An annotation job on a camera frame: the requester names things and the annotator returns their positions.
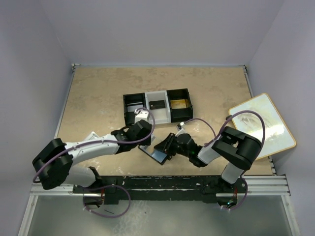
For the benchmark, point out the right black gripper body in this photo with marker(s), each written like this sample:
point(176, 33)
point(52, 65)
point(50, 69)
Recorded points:
point(170, 145)

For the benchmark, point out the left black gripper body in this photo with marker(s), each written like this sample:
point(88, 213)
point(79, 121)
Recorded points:
point(146, 141)

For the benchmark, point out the black leather card holder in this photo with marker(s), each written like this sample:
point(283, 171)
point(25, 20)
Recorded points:
point(156, 155)

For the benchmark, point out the black and white organizer tray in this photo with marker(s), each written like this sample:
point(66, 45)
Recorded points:
point(167, 106)

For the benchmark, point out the clear plastic card sleeve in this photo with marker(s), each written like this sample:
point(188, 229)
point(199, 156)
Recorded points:
point(91, 136)

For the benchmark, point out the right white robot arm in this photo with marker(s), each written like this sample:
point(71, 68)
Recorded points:
point(238, 148)

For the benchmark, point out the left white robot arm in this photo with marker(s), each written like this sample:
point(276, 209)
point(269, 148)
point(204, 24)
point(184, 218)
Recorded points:
point(58, 162)

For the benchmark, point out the silver credit card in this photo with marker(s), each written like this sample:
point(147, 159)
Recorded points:
point(133, 107)

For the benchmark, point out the black credit card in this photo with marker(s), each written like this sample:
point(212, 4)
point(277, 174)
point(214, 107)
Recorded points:
point(158, 104)

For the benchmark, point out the gold credit card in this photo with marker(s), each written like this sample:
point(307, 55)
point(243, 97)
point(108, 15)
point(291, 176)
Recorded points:
point(179, 104)

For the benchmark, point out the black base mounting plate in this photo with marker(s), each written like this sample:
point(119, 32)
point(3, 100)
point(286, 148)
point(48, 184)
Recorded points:
point(206, 189)

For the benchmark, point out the white board with wood rim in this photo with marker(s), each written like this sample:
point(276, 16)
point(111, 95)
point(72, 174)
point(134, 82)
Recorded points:
point(278, 137)

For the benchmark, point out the aluminium frame rail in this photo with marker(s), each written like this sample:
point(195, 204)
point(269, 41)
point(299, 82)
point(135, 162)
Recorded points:
point(163, 206)

